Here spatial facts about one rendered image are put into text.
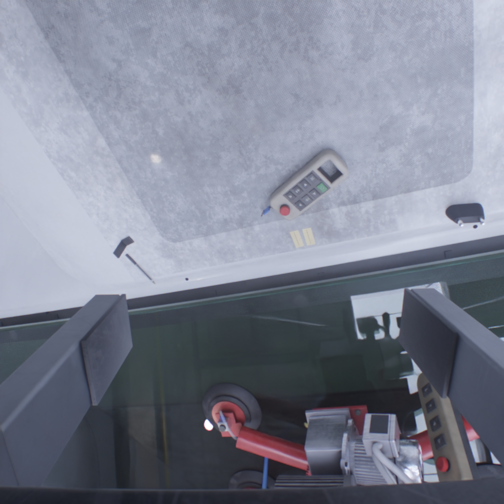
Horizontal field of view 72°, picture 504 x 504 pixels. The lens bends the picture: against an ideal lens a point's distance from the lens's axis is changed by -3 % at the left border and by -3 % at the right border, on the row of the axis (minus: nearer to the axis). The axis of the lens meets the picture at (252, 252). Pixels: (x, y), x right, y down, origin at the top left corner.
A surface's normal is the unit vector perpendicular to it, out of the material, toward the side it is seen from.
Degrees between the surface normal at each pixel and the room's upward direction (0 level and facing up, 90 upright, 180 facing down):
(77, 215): 3
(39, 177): 6
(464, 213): 75
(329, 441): 116
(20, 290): 52
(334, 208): 0
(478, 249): 26
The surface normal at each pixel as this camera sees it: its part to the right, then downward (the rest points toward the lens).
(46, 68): -0.12, 0.63
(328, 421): -0.24, -0.95
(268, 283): -0.25, 0.24
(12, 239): -0.40, -0.28
